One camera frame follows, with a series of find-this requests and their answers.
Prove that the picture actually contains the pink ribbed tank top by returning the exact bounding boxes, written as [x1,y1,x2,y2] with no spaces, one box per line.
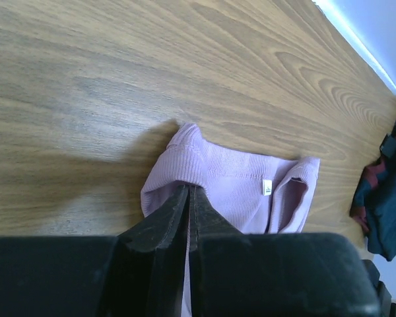
[141,122,321,317]

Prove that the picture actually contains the folded navy tank top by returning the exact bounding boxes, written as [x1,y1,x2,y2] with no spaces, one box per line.
[364,170,396,262]

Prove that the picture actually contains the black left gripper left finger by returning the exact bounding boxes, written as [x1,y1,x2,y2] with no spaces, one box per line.
[100,186,189,316]

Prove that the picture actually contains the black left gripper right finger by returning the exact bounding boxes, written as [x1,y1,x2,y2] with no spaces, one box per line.
[188,186,246,316]

